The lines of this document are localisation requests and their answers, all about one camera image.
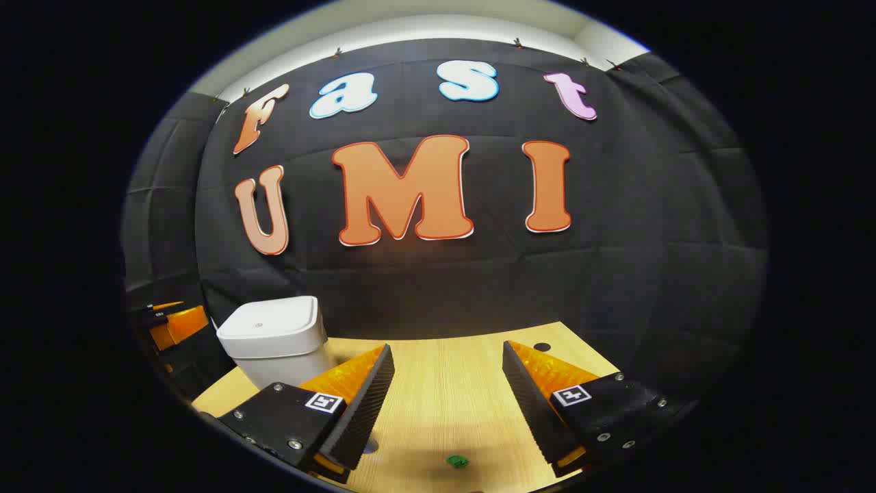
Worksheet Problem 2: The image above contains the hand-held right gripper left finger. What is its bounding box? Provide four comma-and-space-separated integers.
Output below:
218, 344, 396, 485

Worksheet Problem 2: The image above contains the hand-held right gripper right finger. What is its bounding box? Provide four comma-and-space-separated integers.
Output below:
502, 340, 692, 478

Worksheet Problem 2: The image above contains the white desktop garbage bin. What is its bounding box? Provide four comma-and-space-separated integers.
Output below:
216, 296, 337, 391

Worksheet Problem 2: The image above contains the wooden desktop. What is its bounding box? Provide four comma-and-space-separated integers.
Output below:
192, 320, 620, 493

